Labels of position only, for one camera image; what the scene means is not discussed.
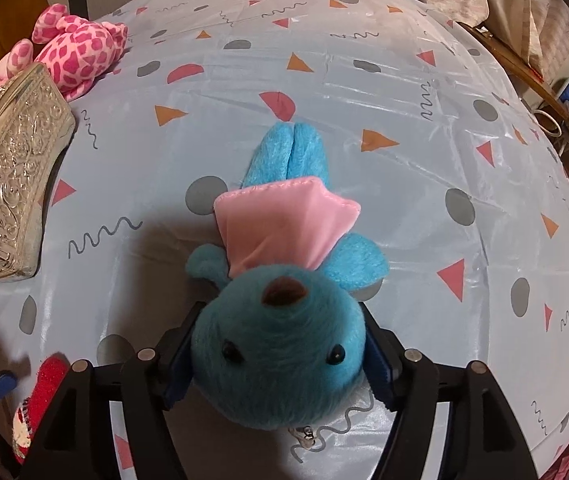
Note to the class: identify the small blue plush toy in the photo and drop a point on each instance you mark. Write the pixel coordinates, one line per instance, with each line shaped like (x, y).
(274, 360)

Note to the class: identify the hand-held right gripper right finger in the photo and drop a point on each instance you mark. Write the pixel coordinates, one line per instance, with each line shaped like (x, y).
(379, 370)

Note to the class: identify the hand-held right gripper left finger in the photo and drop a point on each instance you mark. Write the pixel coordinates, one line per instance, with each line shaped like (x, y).
(179, 375)

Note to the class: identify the red fuzzy sock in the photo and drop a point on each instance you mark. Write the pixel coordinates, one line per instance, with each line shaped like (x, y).
(44, 390)

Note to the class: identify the patterned light blue tablecloth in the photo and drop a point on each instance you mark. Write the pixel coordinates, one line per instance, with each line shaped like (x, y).
(364, 185)

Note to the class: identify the ornate golden tissue box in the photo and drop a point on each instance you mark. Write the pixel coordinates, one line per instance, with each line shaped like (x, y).
(9, 185)

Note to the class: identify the pink spotted plush toy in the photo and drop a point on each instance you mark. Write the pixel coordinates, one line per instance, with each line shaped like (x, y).
(74, 50)

